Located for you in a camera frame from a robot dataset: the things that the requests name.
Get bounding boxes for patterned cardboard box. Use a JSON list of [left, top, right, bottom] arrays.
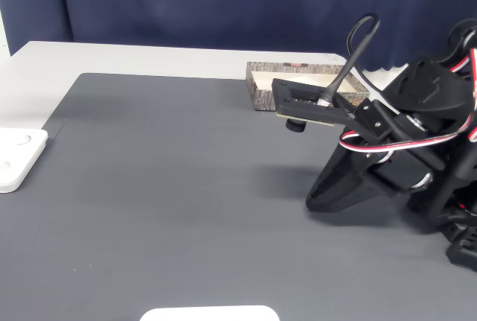
[[245, 61, 371, 112]]

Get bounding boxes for grey table mat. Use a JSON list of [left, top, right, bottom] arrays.
[[0, 72, 477, 321]]

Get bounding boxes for white rounded flat device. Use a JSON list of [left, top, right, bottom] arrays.
[[139, 305, 280, 321]]

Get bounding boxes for dark blue partition panel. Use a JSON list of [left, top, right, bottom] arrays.
[[0, 0, 477, 73]]

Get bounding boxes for white tray with round dimples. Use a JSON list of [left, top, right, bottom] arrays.
[[0, 127, 50, 194]]

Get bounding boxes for red white servo cable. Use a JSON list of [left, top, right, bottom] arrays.
[[337, 30, 477, 166]]

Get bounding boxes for black gripper camera mount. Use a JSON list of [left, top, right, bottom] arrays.
[[271, 77, 396, 143]]

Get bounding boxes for thick black camera cable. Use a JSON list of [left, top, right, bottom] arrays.
[[318, 13, 404, 110]]

